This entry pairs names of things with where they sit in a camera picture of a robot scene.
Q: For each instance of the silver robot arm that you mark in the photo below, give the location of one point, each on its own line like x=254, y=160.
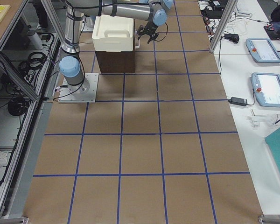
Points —
x=154, y=12

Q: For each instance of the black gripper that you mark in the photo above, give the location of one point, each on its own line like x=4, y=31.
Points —
x=150, y=27

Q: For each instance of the black power adapter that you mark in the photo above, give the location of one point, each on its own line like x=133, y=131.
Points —
x=238, y=101

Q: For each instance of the teach pendant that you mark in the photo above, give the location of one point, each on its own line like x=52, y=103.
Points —
x=266, y=87
x=262, y=50

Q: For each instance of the near teach pendant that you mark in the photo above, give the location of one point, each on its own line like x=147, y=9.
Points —
x=266, y=87

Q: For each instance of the white plastic tray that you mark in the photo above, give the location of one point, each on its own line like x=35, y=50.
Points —
x=113, y=34

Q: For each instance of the dark wooden drawer cabinet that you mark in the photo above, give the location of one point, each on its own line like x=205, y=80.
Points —
x=116, y=62

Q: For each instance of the clear acrylic part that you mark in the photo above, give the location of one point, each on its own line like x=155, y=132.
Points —
x=271, y=120

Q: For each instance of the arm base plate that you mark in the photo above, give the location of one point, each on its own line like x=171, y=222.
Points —
x=81, y=93

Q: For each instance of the far teach pendant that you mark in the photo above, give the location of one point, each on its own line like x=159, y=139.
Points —
x=262, y=50

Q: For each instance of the aluminium frame post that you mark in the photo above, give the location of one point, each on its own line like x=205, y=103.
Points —
x=231, y=4

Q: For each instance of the white drawer handle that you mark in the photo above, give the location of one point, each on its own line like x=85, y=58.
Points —
x=137, y=41

